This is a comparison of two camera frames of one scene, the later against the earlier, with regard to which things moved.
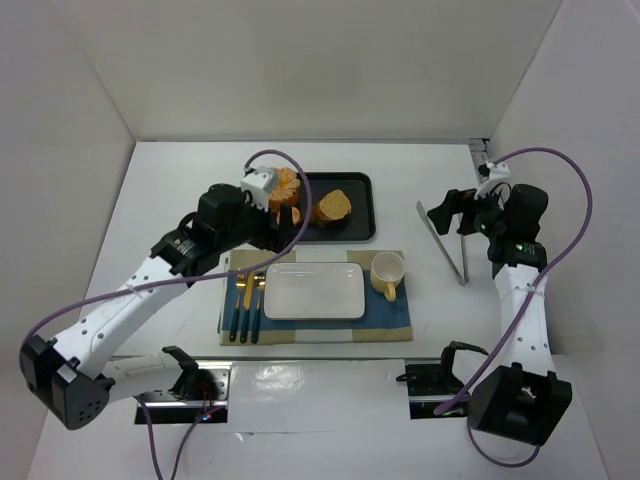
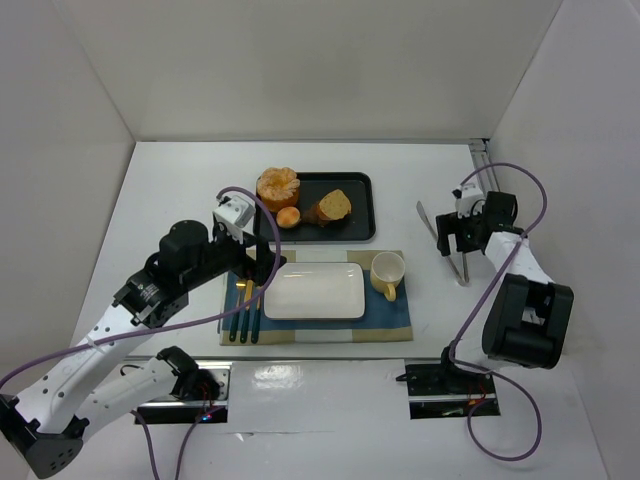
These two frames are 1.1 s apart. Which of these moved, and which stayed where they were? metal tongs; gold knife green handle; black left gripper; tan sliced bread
Moved: black left gripper
Stayed: metal tongs; tan sliced bread; gold knife green handle
